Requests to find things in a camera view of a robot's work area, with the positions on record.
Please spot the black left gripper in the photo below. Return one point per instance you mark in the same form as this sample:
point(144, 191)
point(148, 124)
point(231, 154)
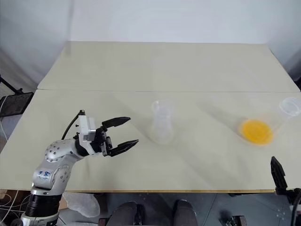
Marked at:
point(101, 141)

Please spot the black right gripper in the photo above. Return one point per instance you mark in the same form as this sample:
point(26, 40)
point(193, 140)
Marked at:
point(288, 191)

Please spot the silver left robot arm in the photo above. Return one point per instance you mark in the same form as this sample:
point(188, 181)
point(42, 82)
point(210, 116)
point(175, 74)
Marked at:
point(58, 153)

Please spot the clear conical flask bottle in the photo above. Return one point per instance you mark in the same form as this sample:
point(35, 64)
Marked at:
point(162, 131)

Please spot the orange liquid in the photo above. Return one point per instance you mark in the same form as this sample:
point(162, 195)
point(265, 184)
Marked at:
point(256, 131)

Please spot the tipped cup with orange liquid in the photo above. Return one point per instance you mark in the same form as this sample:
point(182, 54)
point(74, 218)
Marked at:
point(290, 106)

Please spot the clear beaker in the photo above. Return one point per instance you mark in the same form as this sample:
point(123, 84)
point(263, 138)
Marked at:
point(256, 141)

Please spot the dark grey rounded shape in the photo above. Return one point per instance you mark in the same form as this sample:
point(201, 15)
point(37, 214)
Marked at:
point(185, 212)
point(127, 213)

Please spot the white plastic bag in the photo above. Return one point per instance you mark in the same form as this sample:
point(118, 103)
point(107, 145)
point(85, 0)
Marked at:
point(82, 203)

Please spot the black mesh box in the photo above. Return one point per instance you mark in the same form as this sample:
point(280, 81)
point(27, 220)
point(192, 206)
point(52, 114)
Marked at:
point(15, 103)

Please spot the black stand leg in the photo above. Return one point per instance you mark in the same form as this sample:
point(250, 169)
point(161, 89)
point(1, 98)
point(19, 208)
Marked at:
point(10, 86)

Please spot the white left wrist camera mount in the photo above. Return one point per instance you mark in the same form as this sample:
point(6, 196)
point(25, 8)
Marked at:
point(85, 128)

